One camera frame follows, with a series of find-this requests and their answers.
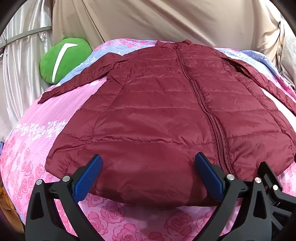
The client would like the white satin curtain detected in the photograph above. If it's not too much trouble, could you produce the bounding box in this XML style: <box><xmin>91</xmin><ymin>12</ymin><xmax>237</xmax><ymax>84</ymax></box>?
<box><xmin>0</xmin><ymin>0</ymin><xmax>56</xmax><ymax>137</ymax></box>

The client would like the pale patterned curtain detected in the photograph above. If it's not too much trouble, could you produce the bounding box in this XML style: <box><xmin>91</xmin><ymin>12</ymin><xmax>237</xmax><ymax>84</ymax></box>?
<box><xmin>275</xmin><ymin>16</ymin><xmax>296</xmax><ymax>90</ymax></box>

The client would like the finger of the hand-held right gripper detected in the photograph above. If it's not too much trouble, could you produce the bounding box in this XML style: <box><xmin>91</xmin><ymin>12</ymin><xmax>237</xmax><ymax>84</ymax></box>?
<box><xmin>258</xmin><ymin>161</ymin><xmax>296</xmax><ymax>235</ymax></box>

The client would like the beige curtain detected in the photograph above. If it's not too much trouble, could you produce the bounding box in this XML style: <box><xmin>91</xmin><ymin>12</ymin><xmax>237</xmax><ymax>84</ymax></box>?
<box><xmin>51</xmin><ymin>0</ymin><xmax>281</xmax><ymax>70</ymax></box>

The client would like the maroon puffer jacket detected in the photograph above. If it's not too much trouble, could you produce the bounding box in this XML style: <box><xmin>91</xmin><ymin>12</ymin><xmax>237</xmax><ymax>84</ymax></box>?
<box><xmin>38</xmin><ymin>39</ymin><xmax>296</xmax><ymax>211</ymax></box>

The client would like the pink floral bedsheet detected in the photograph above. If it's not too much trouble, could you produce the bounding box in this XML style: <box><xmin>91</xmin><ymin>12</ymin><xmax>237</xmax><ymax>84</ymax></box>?
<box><xmin>0</xmin><ymin>38</ymin><xmax>296</xmax><ymax>241</ymax></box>

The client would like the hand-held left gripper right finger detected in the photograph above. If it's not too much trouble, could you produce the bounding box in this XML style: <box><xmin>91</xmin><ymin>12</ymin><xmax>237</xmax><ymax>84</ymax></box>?
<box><xmin>194</xmin><ymin>152</ymin><xmax>276</xmax><ymax>241</ymax></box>

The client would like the metal curtain rod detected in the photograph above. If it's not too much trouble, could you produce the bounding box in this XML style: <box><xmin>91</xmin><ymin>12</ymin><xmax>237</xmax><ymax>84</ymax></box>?
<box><xmin>0</xmin><ymin>26</ymin><xmax>52</xmax><ymax>48</ymax></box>

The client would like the green pillow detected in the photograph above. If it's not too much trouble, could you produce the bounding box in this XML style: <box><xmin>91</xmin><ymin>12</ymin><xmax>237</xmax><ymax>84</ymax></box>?
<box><xmin>39</xmin><ymin>38</ymin><xmax>93</xmax><ymax>84</ymax></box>

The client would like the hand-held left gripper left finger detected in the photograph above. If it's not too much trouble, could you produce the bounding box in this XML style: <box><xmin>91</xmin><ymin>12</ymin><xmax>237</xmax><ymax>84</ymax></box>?
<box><xmin>25</xmin><ymin>154</ymin><xmax>103</xmax><ymax>241</ymax></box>

